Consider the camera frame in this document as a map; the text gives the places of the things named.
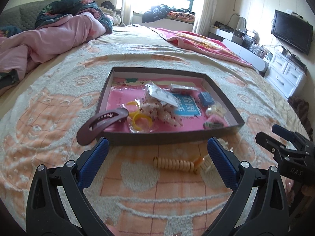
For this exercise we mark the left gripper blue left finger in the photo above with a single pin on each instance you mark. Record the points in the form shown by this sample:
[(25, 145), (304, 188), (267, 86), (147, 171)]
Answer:
[(90, 162)]

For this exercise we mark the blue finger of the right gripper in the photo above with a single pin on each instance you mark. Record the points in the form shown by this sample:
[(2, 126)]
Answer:
[(283, 133)]

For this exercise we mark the left white curtain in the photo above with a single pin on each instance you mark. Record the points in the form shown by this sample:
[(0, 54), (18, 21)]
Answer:
[(127, 12)]

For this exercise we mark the dark cardboard tray box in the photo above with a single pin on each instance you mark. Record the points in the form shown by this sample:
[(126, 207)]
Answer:
[(125, 84)]

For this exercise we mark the pearl clips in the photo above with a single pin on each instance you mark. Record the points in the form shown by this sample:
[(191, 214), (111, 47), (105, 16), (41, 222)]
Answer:
[(216, 109)]

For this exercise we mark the grey green headboard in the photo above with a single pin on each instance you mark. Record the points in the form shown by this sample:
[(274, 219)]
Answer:
[(26, 16)]

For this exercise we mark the white grey low cabinet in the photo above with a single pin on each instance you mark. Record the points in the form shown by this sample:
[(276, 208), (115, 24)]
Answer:
[(234, 43)]

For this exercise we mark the black wall television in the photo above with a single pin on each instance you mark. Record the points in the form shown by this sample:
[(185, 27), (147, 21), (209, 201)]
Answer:
[(293, 30)]

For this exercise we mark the cream claw hair clip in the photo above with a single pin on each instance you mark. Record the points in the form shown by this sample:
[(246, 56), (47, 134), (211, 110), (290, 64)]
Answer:
[(207, 164)]

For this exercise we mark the blue small box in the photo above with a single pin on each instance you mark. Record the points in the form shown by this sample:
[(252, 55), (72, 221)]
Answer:
[(206, 99)]

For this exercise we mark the pink quilt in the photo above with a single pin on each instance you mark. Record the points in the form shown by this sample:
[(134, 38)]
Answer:
[(22, 51)]

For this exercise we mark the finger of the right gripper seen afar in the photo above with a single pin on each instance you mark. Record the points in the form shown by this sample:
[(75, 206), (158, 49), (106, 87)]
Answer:
[(270, 144)]

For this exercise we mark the right hand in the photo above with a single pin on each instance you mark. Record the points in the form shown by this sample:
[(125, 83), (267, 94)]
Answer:
[(307, 190)]

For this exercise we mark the dark clothes on sill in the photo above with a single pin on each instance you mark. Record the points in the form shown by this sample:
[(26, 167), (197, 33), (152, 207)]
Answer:
[(163, 11)]

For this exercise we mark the blue booklet in tray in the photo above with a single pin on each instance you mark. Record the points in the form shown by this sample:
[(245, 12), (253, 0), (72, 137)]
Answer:
[(187, 107)]

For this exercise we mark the red hair clip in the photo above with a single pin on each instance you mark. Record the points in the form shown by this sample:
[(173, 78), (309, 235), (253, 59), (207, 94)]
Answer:
[(182, 89)]

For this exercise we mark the white drawer cabinet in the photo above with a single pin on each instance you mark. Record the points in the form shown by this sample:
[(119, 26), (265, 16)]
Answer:
[(285, 76)]

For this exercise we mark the dark floral duvet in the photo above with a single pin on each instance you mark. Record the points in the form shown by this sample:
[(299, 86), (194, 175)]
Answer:
[(61, 9)]

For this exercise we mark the clear bag with white card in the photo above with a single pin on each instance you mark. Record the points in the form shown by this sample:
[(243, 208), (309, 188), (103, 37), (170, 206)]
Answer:
[(155, 92)]

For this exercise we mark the pink fluffy hair clip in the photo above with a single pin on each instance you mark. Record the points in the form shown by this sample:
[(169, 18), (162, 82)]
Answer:
[(214, 121)]

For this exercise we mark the right white curtain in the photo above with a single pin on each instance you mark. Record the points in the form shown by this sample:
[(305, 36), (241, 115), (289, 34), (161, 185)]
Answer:
[(204, 11)]

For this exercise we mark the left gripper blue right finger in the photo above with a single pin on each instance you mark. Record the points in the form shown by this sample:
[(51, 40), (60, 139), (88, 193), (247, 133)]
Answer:
[(223, 164)]

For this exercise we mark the red pink blanket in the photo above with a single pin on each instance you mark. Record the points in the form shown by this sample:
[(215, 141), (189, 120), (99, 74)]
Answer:
[(200, 44)]

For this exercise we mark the white curtain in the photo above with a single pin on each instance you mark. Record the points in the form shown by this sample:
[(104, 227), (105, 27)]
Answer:
[(204, 11), (127, 12)]

